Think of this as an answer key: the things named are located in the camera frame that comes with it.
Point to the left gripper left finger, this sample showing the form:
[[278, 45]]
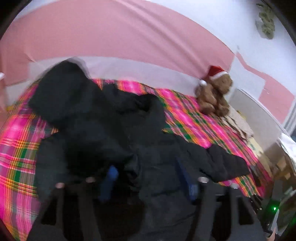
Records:
[[77, 212]]

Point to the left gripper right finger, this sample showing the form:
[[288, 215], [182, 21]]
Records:
[[221, 212]]

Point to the black puffer jacket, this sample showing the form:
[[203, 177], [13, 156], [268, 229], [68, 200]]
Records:
[[99, 127]]

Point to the white bed headboard panel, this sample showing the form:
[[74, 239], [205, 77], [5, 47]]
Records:
[[266, 129]]

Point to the beige patterned folded cloth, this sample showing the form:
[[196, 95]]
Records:
[[238, 124]]

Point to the pink plaid bed sheet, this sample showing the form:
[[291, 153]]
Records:
[[23, 131]]

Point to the brown teddy bear santa hat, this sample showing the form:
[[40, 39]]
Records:
[[211, 90]]

